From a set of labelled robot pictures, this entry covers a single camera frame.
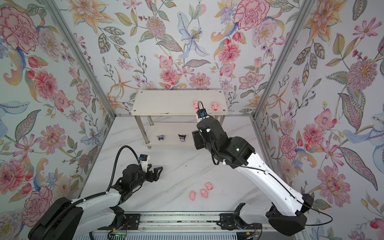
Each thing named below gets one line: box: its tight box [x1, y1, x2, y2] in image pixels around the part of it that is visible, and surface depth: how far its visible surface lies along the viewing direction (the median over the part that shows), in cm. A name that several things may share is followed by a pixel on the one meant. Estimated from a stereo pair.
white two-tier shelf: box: [131, 90, 229, 149], surface depth 88 cm
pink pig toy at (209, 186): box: [205, 182, 213, 191], surface depth 86 cm
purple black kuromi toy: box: [178, 134, 187, 143], surface depth 97 cm
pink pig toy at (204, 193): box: [200, 189, 209, 198], surface depth 83 cm
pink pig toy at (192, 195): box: [189, 190, 196, 201], surface depth 83 cm
